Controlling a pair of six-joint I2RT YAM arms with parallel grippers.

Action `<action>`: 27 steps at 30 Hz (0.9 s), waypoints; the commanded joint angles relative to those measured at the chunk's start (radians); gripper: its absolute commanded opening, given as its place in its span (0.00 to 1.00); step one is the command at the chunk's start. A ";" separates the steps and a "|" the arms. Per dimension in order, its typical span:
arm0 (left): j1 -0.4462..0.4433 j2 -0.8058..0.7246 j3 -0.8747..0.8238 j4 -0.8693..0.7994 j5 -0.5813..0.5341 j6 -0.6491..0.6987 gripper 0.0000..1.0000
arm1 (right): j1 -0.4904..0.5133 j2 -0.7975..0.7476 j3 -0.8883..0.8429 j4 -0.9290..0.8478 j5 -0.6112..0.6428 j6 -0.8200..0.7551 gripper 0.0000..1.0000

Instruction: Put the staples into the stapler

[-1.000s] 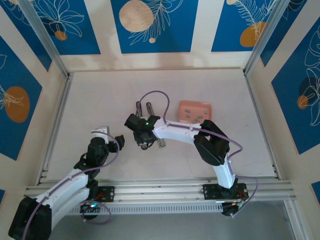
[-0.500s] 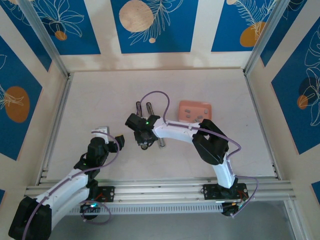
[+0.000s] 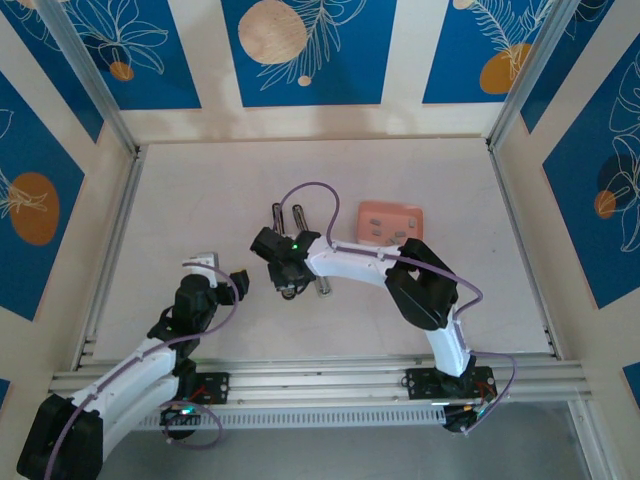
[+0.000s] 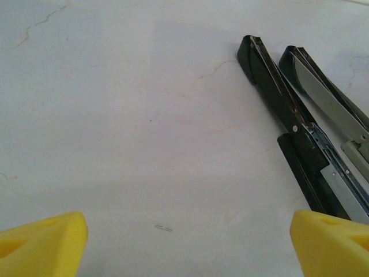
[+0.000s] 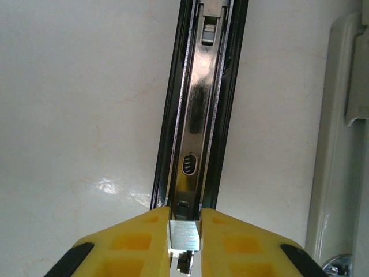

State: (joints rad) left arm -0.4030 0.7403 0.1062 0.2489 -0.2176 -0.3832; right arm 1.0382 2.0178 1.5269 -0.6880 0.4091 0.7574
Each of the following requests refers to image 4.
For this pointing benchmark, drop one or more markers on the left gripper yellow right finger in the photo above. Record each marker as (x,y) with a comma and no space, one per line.
(331,251)

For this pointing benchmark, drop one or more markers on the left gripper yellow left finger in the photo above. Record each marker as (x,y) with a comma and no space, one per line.
(43,248)

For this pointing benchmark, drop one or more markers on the grey and black stapler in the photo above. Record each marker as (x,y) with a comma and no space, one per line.
(314,86)

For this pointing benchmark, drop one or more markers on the loose metal staple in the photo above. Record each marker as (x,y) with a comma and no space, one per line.
(163,228)

